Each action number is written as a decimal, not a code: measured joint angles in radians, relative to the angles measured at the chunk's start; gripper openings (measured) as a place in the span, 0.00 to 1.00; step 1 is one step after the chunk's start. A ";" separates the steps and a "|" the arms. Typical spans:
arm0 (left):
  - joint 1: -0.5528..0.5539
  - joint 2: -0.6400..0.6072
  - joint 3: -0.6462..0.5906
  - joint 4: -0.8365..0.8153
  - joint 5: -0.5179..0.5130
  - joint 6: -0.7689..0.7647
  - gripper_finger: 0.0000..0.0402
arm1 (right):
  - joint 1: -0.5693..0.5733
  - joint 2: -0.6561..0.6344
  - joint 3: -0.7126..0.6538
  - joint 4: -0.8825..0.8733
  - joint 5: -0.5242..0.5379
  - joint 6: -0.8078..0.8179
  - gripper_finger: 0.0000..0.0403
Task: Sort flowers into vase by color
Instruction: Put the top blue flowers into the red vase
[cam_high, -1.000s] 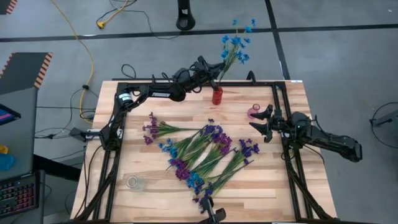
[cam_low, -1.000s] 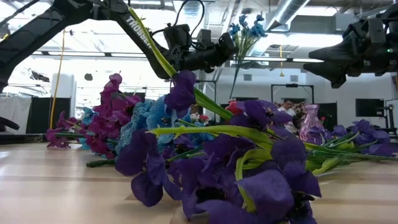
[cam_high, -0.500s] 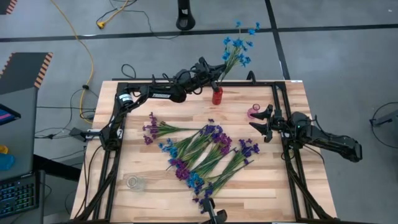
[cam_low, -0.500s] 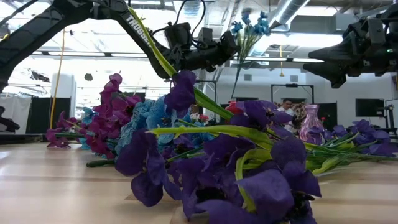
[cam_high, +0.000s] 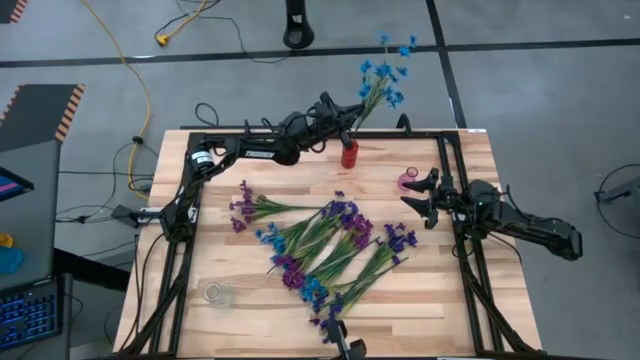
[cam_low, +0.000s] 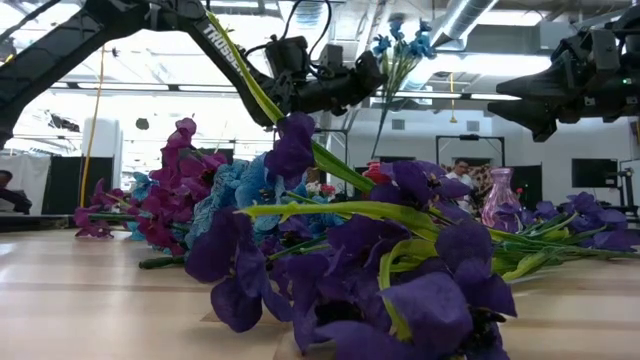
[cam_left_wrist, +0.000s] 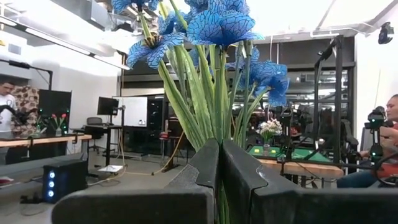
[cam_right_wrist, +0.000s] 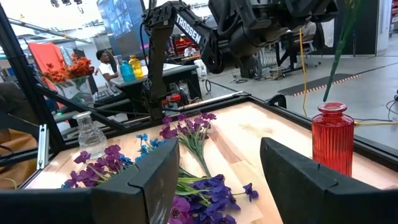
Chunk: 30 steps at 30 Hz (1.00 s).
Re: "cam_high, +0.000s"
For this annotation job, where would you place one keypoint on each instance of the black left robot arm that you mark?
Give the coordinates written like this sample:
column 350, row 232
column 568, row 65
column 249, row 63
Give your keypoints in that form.
column 260, row 150

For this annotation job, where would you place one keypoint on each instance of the grey desk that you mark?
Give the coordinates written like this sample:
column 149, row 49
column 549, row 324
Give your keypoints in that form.
column 35, row 225

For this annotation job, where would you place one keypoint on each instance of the black stand base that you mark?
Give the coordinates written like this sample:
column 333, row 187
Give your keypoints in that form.
column 298, row 35

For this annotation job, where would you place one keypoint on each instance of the backlit black keyboard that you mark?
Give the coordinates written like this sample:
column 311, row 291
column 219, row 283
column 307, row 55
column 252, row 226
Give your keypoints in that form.
column 27, row 315

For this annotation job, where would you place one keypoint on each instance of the yellow object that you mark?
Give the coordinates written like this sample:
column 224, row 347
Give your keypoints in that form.
column 6, row 241

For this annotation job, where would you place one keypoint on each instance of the small black orange-striped mat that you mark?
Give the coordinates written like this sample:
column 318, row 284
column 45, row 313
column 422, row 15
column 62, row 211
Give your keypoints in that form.
column 6, row 7

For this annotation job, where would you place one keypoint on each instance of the black power brick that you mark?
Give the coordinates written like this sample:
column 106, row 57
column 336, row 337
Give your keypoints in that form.
column 125, row 215

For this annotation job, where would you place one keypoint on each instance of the black bracket object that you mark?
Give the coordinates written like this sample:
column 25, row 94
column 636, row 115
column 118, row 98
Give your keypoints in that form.
column 357, row 350

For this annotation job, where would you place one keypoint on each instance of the black aluminium table frame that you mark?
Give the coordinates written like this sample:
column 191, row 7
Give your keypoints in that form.
column 425, row 135

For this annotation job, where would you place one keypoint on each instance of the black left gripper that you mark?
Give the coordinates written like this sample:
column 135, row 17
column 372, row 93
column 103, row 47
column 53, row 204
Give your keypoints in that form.
column 322, row 120

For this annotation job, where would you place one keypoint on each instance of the clear glass vase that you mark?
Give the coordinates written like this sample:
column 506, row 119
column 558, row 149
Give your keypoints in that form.
column 216, row 295

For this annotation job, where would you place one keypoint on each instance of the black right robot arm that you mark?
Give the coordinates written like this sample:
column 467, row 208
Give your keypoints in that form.
column 530, row 225

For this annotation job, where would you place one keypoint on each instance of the large black orange-striped mat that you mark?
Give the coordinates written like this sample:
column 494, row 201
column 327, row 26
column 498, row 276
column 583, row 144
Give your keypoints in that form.
column 35, row 115

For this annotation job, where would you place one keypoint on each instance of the pink glass vase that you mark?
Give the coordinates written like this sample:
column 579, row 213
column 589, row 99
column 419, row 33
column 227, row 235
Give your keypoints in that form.
column 411, row 173

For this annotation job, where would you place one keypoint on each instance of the red glass vase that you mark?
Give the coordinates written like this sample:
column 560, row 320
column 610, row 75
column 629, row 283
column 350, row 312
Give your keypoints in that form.
column 350, row 157

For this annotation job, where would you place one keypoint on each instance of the blue object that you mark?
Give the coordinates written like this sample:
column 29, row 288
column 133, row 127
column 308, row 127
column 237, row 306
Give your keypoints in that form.
column 10, row 260

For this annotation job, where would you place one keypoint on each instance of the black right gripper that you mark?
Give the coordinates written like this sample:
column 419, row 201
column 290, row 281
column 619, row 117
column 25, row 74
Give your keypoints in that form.
column 454, row 200

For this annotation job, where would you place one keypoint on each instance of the dark screen device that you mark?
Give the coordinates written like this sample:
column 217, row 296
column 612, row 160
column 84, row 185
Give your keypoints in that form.
column 12, row 185

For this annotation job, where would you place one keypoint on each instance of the black desk base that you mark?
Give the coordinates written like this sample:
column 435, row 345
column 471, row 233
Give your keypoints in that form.
column 90, row 270

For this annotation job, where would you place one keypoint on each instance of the black curved hook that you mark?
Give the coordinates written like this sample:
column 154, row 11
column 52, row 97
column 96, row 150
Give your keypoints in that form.
column 403, row 118

